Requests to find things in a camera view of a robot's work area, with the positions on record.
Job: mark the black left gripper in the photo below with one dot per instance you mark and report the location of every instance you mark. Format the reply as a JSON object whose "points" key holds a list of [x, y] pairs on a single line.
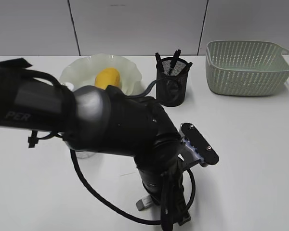
{"points": [[167, 191]]}

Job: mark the grey white eraser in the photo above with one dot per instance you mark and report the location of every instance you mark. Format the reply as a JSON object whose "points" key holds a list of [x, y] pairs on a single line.
{"points": [[144, 203]]}

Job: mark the black marker pen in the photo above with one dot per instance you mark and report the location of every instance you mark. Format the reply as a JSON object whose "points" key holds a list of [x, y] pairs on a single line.
{"points": [[159, 65], [186, 68], [174, 61]]}

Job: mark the yellow mango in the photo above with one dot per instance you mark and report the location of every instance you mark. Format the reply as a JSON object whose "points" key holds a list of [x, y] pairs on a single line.
{"points": [[109, 76]]}

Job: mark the clear water bottle green label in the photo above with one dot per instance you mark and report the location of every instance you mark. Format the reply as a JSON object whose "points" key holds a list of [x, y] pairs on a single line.
{"points": [[82, 154]]}

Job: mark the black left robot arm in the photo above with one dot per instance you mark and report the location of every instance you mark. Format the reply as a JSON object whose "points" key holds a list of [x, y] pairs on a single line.
{"points": [[107, 121]]}

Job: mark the black mesh pen holder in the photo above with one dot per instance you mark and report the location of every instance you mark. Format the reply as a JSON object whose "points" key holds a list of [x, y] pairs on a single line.
{"points": [[171, 89]]}

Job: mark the frosted green ruffled plate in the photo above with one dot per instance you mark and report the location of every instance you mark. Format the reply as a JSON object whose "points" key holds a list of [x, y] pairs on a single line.
{"points": [[83, 71]]}

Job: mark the pale green plastic basket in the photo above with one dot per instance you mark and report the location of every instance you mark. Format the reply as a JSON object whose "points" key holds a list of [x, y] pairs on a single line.
{"points": [[246, 68]]}

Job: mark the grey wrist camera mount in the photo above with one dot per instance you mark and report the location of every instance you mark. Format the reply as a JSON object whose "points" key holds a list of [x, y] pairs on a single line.
{"points": [[196, 149]]}

